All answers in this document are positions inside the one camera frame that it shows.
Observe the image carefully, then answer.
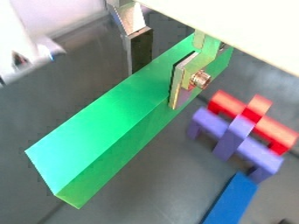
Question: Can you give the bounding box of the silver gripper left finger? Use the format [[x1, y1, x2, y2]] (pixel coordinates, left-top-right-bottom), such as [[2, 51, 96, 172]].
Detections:
[[107, 0, 154, 74]]

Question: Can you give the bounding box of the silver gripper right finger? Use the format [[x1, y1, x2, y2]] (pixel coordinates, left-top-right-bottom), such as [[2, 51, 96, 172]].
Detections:
[[168, 30, 221, 109]]

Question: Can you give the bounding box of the green rectangular block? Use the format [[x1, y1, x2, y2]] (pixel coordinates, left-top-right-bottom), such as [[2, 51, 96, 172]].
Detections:
[[23, 32, 235, 210]]

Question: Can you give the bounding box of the red cross-shaped block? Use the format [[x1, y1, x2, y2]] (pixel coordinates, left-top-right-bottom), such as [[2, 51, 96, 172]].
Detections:
[[209, 90, 299, 155]]

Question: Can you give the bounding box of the purple cross-shaped block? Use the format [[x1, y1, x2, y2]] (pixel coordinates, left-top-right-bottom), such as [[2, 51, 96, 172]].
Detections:
[[187, 108, 285, 184]]

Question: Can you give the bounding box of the blue rectangular block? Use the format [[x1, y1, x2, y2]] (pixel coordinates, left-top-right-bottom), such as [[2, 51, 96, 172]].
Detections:
[[200, 172, 258, 224]]

